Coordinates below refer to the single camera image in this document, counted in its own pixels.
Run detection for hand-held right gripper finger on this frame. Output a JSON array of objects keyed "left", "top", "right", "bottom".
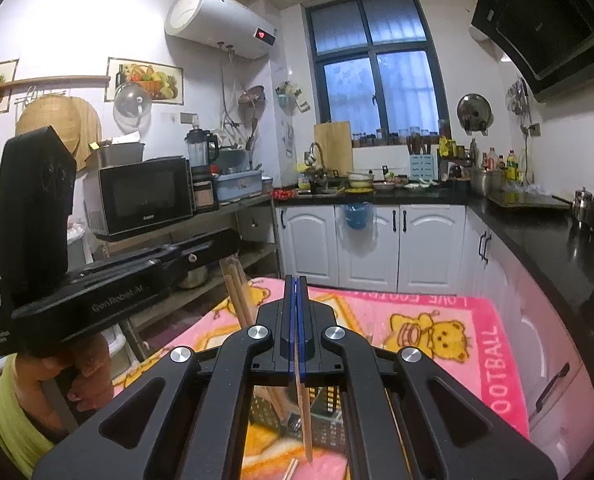
[
  {"left": 297, "top": 279, "right": 560, "bottom": 480},
  {"left": 32, "top": 276, "right": 298, "bottom": 480}
]

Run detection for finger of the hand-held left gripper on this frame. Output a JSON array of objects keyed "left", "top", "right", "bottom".
[{"left": 67, "top": 227, "right": 240, "bottom": 286}]

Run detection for wooden chopstick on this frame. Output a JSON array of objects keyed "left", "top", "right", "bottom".
[
  {"left": 223, "top": 259, "right": 250, "bottom": 333},
  {"left": 231, "top": 256, "right": 257, "bottom": 328},
  {"left": 297, "top": 375, "right": 314, "bottom": 463}
]

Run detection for dark green utensil holder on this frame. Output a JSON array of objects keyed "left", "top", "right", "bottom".
[{"left": 249, "top": 385, "right": 348, "bottom": 448}]

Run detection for person's left forearm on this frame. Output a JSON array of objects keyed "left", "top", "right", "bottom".
[{"left": 0, "top": 360, "right": 62, "bottom": 478}]

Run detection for hanging kitchen utensils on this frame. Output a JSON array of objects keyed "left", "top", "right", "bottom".
[{"left": 507, "top": 77, "right": 530, "bottom": 116}]

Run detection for person's left hand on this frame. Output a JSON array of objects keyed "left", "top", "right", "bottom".
[{"left": 14, "top": 332, "right": 115, "bottom": 431}]

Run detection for metal shelf table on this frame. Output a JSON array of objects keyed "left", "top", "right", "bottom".
[{"left": 89, "top": 192, "right": 283, "bottom": 361}]

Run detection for grey blue dish rack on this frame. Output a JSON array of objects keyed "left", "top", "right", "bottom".
[{"left": 212, "top": 170, "right": 264, "bottom": 206}]

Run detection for black microwave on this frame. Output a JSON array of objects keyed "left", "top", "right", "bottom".
[{"left": 84, "top": 156, "right": 195, "bottom": 237}]

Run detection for round wooden board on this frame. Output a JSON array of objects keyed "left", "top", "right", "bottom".
[{"left": 16, "top": 96, "right": 82, "bottom": 158}]

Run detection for oval wooden board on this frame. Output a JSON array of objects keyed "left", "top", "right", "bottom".
[{"left": 67, "top": 97, "right": 102, "bottom": 171}]

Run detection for blender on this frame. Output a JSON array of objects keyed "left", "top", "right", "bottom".
[{"left": 185, "top": 127, "right": 220, "bottom": 211}]

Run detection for blue hanging bag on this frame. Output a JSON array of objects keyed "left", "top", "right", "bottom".
[{"left": 343, "top": 202, "right": 373, "bottom": 231}]

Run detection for long wooden rolling pin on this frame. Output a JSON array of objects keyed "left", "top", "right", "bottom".
[{"left": 0, "top": 76, "right": 112, "bottom": 92}]

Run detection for pink printed blanket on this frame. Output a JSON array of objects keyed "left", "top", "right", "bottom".
[{"left": 112, "top": 275, "right": 530, "bottom": 480}]

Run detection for clear glass lid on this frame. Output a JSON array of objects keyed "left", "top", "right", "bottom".
[{"left": 113, "top": 82, "right": 154, "bottom": 128}]

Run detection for white kitchen cabinets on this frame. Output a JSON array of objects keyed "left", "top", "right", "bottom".
[{"left": 272, "top": 202, "right": 594, "bottom": 441}]

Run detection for steel faucet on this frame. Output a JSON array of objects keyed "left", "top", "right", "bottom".
[{"left": 304, "top": 141, "right": 328, "bottom": 171}]

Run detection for hanging metal strainer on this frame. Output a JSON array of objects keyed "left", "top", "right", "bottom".
[{"left": 239, "top": 86, "right": 268, "bottom": 121}]

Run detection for wooden cutting board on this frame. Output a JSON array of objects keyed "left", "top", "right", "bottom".
[{"left": 313, "top": 121, "right": 354, "bottom": 173}]

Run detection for light blue knife block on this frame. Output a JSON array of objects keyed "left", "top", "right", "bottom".
[{"left": 407, "top": 132, "right": 439, "bottom": 182}]

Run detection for row of spice jars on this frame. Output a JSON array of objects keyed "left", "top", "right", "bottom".
[{"left": 352, "top": 127, "right": 440, "bottom": 148}]

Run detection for dark framed window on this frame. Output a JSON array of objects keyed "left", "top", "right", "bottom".
[{"left": 304, "top": 0, "right": 450, "bottom": 136}]

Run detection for steel basin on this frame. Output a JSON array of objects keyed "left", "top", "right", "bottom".
[{"left": 470, "top": 167, "right": 505, "bottom": 196}]

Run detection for white water heater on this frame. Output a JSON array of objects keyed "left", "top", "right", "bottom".
[{"left": 164, "top": 0, "right": 277, "bottom": 59}]

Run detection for flat metal baking tray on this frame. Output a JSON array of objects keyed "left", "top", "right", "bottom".
[{"left": 487, "top": 192, "right": 570, "bottom": 210}]

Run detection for steel pot lid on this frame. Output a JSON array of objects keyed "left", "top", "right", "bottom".
[{"left": 457, "top": 94, "right": 494, "bottom": 136}]

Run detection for steel kettle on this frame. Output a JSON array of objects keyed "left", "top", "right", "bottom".
[{"left": 572, "top": 187, "right": 594, "bottom": 228}]

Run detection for black range hood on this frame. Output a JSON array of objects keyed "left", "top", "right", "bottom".
[{"left": 471, "top": 0, "right": 594, "bottom": 103}]

